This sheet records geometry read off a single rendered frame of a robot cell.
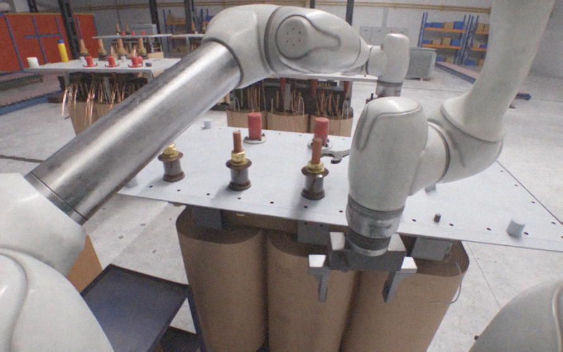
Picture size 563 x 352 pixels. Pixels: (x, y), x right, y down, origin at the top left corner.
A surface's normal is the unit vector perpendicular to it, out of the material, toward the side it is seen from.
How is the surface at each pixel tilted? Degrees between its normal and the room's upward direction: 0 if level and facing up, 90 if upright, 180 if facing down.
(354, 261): 90
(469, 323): 0
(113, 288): 0
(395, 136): 78
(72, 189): 68
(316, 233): 90
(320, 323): 90
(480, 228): 0
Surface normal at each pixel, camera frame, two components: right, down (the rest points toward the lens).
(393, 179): -0.06, 0.49
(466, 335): 0.02, -0.88
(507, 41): -0.54, 0.83
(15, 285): 0.73, -0.69
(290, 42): -0.42, 0.29
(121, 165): 0.81, 0.26
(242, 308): 0.33, 0.45
